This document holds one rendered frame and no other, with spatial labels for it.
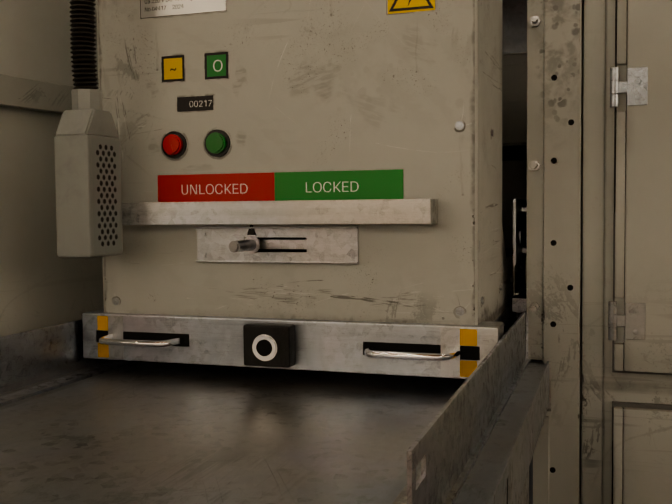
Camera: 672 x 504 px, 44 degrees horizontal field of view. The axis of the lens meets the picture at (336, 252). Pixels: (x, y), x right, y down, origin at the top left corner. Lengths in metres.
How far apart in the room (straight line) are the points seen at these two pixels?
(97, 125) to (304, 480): 0.53
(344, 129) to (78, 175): 0.31
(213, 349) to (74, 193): 0.25
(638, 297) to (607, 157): 0.19
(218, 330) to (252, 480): 0.39
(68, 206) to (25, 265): 0.23
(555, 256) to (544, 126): 0.17
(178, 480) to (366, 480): 0.15
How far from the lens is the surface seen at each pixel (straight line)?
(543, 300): 1.17
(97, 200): 1.02
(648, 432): 1.17
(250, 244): 1.01
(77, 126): 1.03
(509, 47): 1.98
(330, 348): 0.99
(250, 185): 1.03
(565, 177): 1.16
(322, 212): 0.95
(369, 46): 1.00
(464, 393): 0.69
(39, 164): 1.26
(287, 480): 0.68
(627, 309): 1.14
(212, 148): 1.04
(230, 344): 1.04
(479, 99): 0.97
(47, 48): 1.29
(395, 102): 0.98
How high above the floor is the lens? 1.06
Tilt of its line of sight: 3 degrees down
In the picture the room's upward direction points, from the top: 1 degrees counter-clockwise
